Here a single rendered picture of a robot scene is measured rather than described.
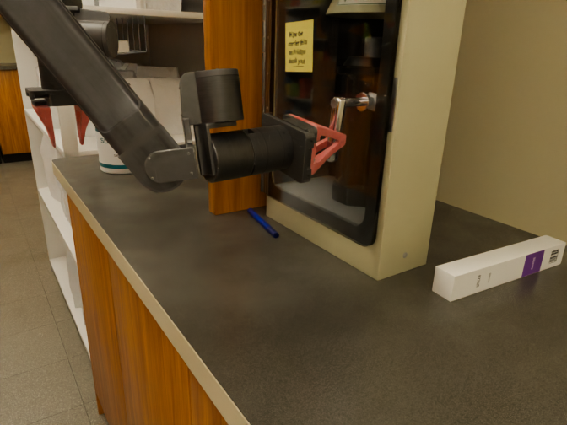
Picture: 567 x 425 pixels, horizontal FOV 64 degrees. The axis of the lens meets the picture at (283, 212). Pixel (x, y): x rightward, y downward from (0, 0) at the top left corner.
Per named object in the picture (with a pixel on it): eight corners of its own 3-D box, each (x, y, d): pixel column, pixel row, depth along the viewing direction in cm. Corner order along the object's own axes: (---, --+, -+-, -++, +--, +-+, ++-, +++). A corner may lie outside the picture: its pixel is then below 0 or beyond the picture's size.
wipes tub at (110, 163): (142, 160, 133) (137, 107, 128) (157, 170, 123) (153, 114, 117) (94, 165, 126) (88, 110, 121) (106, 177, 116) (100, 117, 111)
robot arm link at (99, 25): (60, 0, 81) (34, -30, 73) (125, 2, 81) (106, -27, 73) (55, 66, 80) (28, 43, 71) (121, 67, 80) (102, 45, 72)
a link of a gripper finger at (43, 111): (88, 147, 81) (81, 93, 77) (43, 152, 77) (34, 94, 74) (79, 140, 86) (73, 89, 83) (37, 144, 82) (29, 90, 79)
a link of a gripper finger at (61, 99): (99, 147, 82) (93, 93, 78) (55, 151, 78) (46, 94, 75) (89, 139, 87) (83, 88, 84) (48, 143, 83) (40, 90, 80)
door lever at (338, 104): (359, 160, 66) (348, 154, 68) (371, 94, 62) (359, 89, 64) (331, 164, 63) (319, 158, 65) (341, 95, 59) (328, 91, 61)
